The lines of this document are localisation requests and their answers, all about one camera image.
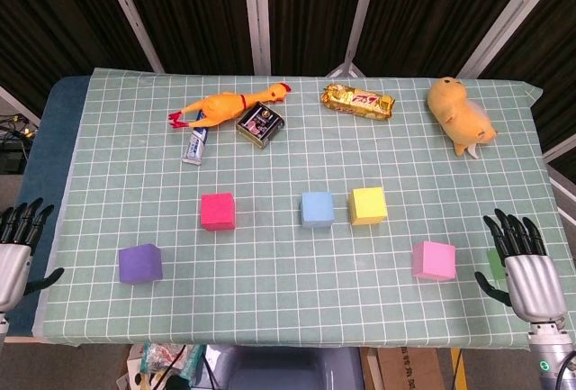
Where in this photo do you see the pink foam cube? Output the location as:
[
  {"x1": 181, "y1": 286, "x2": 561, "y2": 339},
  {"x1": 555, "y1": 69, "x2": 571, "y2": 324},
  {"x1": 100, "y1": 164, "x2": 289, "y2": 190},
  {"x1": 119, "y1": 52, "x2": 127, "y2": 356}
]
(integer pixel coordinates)
[{"x1": 411, "y1": 240, "x2": 457, "y2": 283}]

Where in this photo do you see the yellow foam cube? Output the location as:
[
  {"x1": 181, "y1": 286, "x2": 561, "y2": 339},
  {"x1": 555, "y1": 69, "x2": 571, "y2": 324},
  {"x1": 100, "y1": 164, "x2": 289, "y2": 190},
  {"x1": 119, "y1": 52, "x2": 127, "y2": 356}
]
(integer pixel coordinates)
[{"x1": 347, "y1": 186, "x2": 389, "y2": 227}]

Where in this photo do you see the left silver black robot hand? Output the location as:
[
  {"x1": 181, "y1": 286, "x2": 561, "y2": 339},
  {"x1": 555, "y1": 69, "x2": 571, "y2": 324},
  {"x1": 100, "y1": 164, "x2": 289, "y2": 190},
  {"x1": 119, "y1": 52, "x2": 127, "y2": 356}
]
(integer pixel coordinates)
[{"x1": 0, "y1": 197, "x2": 66, "y2": 314}]

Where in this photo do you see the white metal frame post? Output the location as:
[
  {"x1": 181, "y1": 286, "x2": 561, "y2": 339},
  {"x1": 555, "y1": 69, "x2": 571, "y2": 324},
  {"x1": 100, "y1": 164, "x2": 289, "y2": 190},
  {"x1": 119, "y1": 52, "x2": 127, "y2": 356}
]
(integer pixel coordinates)
[
  {"x1": 0, "y1": 86, "x2": 41, "y2": 126},
  {"x1": 241, "y1": 0, "x2": 273, "y2": 77},
  {"x1": 542, "y1": 133, "x2": 576, "y2": 162},
  {"x1": 326, "y1": 0, "x2": 383, "y2": 78},
  {"x1": 96, "y1": 0, "x2": 166, "y2": 74},
  {"x1": 456, "y1": 0, "x2": 563, "y2": 78}
]

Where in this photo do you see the colourful snack bag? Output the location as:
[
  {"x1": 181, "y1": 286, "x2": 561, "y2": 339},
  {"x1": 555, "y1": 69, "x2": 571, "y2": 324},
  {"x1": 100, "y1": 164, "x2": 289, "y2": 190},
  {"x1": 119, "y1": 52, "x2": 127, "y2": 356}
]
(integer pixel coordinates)
[{"x1": 137, "y1": 342, "x2": 204, "y2": 385}]

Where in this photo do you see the dark blue table pad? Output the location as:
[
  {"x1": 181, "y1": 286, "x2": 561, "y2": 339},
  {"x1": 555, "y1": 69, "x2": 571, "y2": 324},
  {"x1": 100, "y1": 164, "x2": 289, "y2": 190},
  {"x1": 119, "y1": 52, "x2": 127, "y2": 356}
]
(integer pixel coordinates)
[{"x1": 0, "y1": 75, "x2": 94, "y2": 338}]

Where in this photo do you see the black pleated curtain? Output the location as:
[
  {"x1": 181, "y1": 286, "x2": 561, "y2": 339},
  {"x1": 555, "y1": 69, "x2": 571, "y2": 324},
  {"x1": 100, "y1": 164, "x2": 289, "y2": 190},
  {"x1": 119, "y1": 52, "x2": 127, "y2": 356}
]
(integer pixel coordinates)
[{"x1": 0, "y1": 0, "x2": 576, "y2": 175}]

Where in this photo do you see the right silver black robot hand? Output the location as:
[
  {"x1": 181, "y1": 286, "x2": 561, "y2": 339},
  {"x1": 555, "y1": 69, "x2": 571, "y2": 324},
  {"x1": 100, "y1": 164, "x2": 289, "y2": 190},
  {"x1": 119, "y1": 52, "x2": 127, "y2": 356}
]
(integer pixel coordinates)
[{"x1": 474, "y1": 208, "x2": 568, "y2": 324}]

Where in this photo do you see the white blue toothpaste tube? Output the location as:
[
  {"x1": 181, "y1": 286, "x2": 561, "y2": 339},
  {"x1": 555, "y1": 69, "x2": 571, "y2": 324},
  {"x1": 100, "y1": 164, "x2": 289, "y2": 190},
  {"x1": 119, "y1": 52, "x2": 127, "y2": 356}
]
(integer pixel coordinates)
[{"x1": 181, "y1": 110, "x2": 212, "y2": 167}]

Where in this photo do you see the gold biscuit packet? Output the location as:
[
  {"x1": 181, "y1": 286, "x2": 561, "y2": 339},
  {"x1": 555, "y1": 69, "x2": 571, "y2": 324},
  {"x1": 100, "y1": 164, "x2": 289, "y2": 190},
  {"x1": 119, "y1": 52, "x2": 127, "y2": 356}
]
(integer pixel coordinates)
[{"x1": 319, "y1": 83, "x2": 397, "y2": 122}]

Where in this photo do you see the black rectangular tin can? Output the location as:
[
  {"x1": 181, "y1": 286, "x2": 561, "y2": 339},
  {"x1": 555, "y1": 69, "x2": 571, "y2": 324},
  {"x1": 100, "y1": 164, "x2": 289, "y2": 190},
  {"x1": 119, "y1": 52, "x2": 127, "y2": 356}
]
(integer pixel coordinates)
[{"x1": 235, "y1": 101, "x2": 286, "y2": 150}]

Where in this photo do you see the blue foam cube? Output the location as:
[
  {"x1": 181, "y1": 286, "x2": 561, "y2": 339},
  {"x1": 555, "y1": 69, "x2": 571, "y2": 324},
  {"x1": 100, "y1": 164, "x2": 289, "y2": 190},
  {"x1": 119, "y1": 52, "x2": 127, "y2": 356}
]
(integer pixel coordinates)
[{"x1": 300, "y1": 191, "x2": 335, "y2": 229}]

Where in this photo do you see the orange rubber chicken toy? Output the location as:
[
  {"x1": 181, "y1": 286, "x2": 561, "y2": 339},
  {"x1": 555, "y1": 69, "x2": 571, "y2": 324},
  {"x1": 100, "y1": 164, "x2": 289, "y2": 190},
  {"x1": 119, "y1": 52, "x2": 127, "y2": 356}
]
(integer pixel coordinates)
[{"x1": 167, "y1": 82, "x2": 293, "y2": 131}]

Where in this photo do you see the green checkered tablecloth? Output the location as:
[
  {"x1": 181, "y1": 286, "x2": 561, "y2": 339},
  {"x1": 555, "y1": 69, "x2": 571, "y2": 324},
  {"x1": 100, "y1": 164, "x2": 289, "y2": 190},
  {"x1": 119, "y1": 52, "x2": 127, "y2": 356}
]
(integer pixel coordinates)
[{"x1": 31, "y1": 68, "x2": 566, "y2": 349}]

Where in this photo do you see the brown cardboard box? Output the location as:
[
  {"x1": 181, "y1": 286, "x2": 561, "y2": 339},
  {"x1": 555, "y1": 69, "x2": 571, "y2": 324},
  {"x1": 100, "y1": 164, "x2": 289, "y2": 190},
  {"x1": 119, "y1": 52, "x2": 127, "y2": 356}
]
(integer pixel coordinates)
[{"x1": 359, "y1": 347, "x2": 446, "y2": 390}]

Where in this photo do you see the purple foam cube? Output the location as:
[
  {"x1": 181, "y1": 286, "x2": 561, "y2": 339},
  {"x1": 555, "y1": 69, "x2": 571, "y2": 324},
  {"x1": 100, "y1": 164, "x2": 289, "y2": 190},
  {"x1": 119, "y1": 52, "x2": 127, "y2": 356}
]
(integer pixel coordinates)
[{"x1": 118, "y1": 243, "x2": 164, "y2": 285}]

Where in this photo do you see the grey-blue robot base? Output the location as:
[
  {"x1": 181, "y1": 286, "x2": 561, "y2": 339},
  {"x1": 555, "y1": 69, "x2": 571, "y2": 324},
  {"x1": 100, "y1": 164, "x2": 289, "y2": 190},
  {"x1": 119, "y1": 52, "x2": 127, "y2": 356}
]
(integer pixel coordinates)
[{"x1": 197, "y1": 344, "x2": 365, "y2": 390}]

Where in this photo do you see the black equipment with cables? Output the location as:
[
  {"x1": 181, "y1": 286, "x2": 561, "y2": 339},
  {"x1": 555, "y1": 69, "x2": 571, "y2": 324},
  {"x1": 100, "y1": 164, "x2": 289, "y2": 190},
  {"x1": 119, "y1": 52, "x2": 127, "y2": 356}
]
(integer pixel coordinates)
[{"x1": 0, "y1": 113, "x2": 38, "y2": 176}]

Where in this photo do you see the green foam cube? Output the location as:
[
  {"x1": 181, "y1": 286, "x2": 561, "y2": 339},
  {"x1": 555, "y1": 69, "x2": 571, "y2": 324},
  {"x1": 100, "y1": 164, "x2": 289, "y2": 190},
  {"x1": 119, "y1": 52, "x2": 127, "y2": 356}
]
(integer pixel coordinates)
[{"x1": 487, "y1": 248, "x2": 509, "y2": 281}]

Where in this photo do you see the yellow plush animal toy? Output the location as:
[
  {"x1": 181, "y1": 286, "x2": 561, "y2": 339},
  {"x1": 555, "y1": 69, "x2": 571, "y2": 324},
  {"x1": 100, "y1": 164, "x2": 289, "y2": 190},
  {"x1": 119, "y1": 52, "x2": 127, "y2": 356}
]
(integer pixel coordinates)
[{"x1": 426, "y1": 76, "x2": 500, "y2": 159}]

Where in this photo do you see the red foam cube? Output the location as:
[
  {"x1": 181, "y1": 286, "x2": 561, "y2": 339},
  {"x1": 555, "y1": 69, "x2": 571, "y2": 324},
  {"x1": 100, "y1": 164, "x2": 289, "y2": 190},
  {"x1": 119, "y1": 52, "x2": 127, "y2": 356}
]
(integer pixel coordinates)
[{"x1": 200, "y1": 192, "x2": 237, "y2": 232}]

